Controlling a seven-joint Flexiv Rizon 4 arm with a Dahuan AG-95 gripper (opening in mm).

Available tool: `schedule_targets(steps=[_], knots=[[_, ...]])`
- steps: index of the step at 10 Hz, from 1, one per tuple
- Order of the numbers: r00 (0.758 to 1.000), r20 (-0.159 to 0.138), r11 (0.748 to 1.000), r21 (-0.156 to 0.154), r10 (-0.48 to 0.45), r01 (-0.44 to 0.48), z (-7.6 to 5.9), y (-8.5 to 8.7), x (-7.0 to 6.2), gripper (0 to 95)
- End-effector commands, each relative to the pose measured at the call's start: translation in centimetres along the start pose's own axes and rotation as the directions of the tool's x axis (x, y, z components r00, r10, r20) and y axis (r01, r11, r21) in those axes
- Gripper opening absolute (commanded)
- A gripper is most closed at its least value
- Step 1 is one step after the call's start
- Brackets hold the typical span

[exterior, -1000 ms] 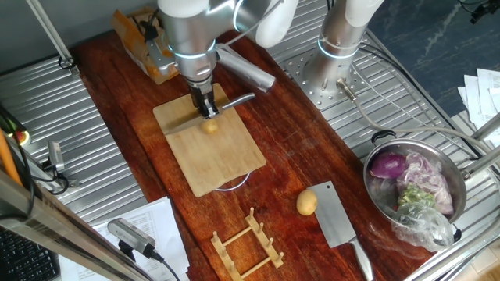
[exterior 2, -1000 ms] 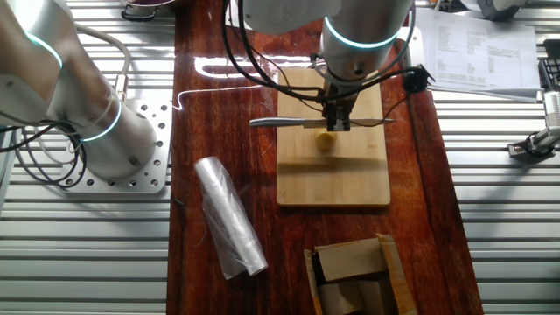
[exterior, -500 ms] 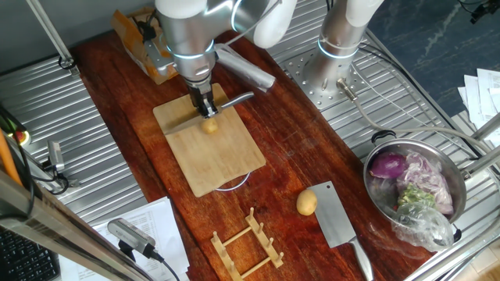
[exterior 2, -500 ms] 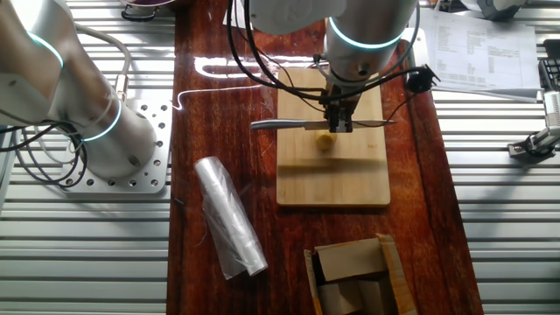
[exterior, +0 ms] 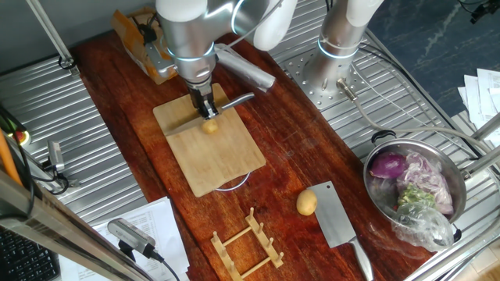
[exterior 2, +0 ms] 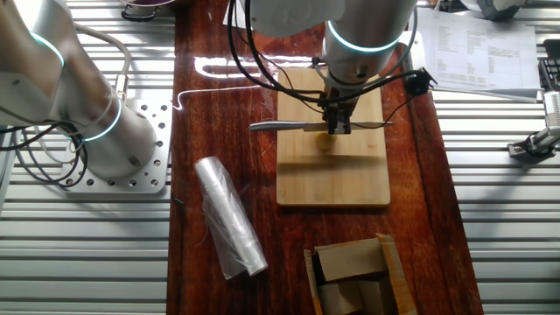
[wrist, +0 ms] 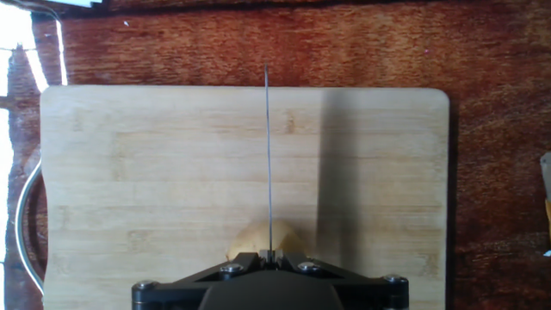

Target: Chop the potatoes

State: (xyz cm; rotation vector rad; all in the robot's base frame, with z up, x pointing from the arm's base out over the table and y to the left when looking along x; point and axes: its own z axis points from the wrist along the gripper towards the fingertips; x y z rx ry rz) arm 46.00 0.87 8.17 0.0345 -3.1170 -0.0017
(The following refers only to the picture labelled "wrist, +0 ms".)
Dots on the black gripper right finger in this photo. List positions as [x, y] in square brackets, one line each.
[370, 293]

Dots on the steel chef knife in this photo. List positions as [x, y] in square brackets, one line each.
[269, 172]

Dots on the small yellow potato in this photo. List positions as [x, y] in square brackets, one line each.
[249, 241]

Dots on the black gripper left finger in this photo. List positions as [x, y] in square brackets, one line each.
[172, 293]

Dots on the bamboo cutting board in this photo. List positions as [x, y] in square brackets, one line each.
[172, 172]

